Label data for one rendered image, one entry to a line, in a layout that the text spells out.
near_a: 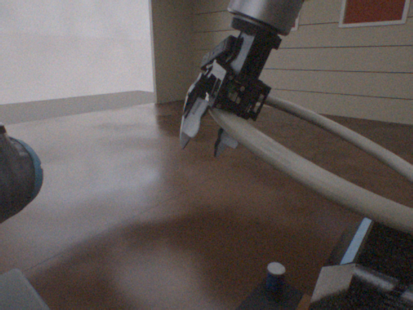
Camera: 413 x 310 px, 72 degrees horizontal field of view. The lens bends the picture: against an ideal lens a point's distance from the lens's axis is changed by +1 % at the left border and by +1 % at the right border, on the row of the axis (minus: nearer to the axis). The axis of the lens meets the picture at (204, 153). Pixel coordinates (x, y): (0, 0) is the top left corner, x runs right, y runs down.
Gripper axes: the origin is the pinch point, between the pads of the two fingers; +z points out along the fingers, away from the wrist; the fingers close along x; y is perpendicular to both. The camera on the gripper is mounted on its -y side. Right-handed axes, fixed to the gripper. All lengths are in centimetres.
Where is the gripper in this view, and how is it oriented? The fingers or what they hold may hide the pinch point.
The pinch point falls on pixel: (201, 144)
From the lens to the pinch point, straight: 48.3
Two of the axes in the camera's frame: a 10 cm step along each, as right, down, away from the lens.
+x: 9.0, 2.2, 3.7
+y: 2.2, 4.9, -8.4
